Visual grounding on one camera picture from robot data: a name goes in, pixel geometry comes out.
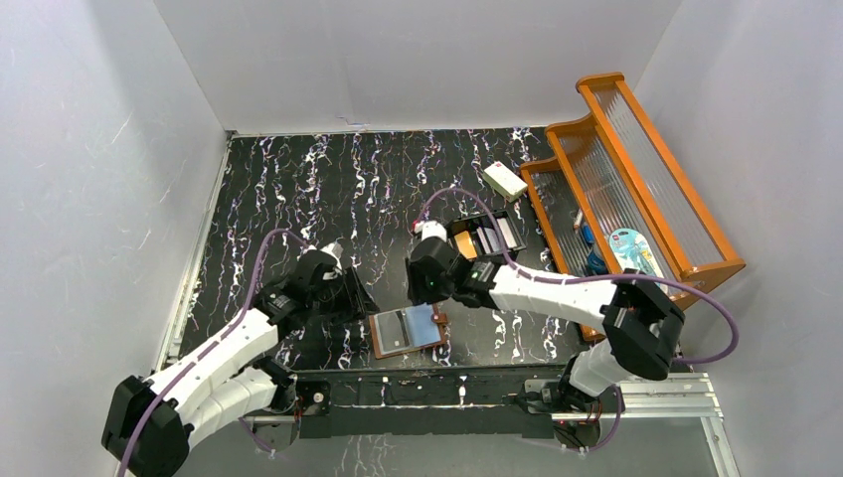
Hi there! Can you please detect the gold credit card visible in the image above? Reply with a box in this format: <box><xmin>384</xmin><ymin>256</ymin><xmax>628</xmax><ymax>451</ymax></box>
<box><xmin>454</xmin><ymin>231</ymin><xmax>478</xmax><ymax>260</ymax></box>

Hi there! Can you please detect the orange leather card holder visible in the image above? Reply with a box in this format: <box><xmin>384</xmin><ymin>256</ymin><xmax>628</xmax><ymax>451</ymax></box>
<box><xmin>369</xmin><ymin>304</ymin><xmax>449</xmax><ymax>359</ymax></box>

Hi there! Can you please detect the black card tray box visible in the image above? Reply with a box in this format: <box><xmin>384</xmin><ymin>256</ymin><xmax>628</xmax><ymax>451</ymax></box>
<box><xmin>445</xmin><ymin>209</ymin><xmax>526</xmax><ymax>260</ymax></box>

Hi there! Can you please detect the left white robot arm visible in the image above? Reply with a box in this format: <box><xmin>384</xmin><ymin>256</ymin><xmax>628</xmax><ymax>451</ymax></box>
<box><xmin>100</xmin><ymin>242</ymin><xmax>377</xmax><ymax>476</ymax></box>

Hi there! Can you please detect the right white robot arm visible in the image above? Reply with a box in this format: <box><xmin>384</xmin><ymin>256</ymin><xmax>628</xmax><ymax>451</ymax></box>
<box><xmin>405</xmin><ymin>238</ymin><xmax>685</xmax><ymax>411</ymax></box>

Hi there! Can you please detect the stack of white cards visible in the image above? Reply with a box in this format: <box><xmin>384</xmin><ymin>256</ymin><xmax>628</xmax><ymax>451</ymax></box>
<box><xmin>482</xmin><ymin>218</ymin><xmax>519</xmax><ymax>251</ymax></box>

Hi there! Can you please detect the white rectangular box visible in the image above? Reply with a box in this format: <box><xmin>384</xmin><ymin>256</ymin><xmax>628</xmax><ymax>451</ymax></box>
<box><xmin>482</xmin><ymin>161</ymin><xmax>528</xmax><ymax>203</ymax></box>

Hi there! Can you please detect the small pen on shelf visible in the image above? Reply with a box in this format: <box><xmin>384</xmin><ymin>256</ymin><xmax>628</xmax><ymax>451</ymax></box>
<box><xmin>573</xmin><ymin>209</ymin><xmax>584</xmax><ymax>230</ymax></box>

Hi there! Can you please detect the blue item on shelf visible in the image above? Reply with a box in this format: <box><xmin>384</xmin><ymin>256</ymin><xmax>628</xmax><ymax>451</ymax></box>
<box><xmin>581</xmin><ymin>224</ymin><xmax>609</xmax><ymax>276</ymax></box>

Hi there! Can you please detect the orange wooden shelf rack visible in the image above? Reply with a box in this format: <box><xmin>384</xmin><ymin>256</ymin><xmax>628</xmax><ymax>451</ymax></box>
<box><xmin>519</xmin><ymin>72</ymin><xmax>748</xmax><ymax>301</ymax></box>

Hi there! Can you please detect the blue blister pack item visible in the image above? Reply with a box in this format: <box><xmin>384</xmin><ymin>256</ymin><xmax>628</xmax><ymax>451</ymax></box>
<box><xmin>608</xmin><ymin>228</ymin><xmax>664</xmax><ymax>278</ymax></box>

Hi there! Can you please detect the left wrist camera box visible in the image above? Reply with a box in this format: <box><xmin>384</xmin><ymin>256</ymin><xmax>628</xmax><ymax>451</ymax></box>
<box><xmin>320</xmin><ymin>241</ymin><xmax>343</xmax><ymax>264</ymax></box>

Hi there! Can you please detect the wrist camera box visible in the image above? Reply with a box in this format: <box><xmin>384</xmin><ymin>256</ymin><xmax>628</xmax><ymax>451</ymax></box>
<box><xmin>412</xmin><ymin>221</ymin><xmax>447</xmax><ymax>241</ymax></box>
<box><xmin>320</xmin><ymin>241</ymin><xmax>343</xmax><ymax>264</ymax></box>

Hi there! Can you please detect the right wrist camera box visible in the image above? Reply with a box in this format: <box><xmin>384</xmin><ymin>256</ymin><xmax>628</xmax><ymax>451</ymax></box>
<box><xmin>412</xmin><ymin>221</ymin><xmax>447</xmax><ymax>241</ymax></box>

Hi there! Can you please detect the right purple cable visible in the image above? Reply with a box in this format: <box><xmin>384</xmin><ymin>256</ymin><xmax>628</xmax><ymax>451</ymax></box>
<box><xmin>416</xmin><ymin>187</ymin><xmax>741</xmax><ymax>366</ymax></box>

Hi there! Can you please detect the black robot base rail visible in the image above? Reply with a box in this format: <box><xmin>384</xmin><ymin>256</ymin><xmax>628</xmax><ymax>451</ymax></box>
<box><xmin>296</xmin><ymin>364</ymin><xmax>592</xmax><ymax>438</ymax></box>

